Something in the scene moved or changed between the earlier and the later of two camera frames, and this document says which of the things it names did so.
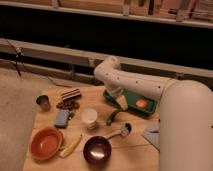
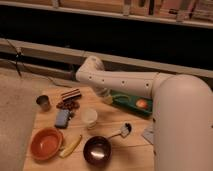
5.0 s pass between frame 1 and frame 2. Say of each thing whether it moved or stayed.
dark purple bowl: stayed
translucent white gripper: moved
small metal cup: stayed
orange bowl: stayed
